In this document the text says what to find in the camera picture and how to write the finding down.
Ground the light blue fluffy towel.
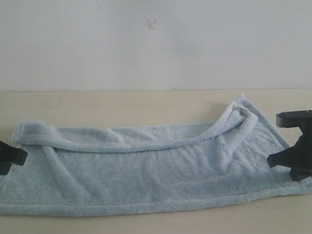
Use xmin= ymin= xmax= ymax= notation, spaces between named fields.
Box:
xmin=0 ymin=95 xmax=312 ymax=216

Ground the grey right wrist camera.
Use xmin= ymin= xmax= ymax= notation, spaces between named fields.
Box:
xmin=276 ymin=110 xmax=312 ymax=135

